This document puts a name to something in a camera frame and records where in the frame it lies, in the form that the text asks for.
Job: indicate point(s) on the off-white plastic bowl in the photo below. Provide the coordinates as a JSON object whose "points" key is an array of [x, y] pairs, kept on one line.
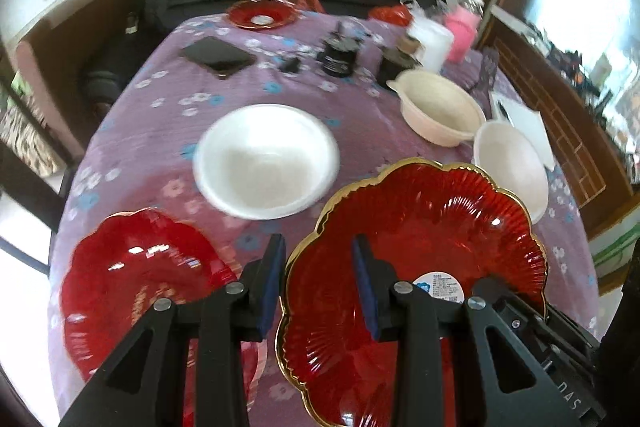
{"points": [[510, 167]]}

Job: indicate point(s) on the small black charger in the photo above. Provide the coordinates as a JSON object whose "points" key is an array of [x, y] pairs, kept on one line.
{"points": [[290, 65]]}

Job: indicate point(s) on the white plastic bowl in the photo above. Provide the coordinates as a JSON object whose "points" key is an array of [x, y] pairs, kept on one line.
{"points": [[265, 162]]}

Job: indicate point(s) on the large gold-rimmed red plate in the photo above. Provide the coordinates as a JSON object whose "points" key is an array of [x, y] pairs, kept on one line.
{"points": [[440, 217]]}

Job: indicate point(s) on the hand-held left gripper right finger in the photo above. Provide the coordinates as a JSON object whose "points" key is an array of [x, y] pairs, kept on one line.
{"points": [[363, 289]]}

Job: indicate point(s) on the dark jar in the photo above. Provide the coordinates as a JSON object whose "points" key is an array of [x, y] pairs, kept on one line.
{"points": [[395, 64]]}

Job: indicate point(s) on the small red glass plate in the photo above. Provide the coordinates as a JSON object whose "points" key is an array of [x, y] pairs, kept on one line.
{"points": [[260, 13]]}

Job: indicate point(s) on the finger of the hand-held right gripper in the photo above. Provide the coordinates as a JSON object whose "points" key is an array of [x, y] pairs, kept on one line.
{"points": [[489, 288]]}

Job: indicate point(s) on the dark wooden chair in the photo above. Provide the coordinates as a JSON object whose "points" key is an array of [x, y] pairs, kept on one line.
{"points": [[35, 207]]}

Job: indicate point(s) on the black smartphone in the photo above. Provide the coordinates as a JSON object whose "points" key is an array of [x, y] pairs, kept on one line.
{"points": [[217, 56]]}

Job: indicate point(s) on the white plastic cup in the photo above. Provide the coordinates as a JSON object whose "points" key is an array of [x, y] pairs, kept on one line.
{"points": [[432, 42]]}

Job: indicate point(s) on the floral seat cushion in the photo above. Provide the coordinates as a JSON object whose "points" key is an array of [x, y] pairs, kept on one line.
{"points": [[25, 132]]}

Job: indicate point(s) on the purple floral tablecloth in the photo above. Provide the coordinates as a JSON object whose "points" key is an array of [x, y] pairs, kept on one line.
{"points": [[150, 132]]}

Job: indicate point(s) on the white notepad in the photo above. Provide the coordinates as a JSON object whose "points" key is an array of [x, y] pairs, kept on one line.
{"points": [[532, 129]]}

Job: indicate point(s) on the pink bottle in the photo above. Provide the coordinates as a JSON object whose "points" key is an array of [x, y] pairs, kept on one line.
{"points": [[462, 32]]}

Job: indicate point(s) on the black cylindrical jar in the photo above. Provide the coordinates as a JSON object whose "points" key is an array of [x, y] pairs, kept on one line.
{"points": [[339, 54]]}

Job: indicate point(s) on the clear glass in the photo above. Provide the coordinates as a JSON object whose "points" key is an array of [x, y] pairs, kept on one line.
{"points": [[409, 3]]}

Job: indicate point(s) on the black pen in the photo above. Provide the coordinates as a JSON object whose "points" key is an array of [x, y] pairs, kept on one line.
{"points": [[504, 111]]}

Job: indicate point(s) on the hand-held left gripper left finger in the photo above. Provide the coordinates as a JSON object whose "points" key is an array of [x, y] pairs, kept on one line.
{"points": [[272, 279]]}

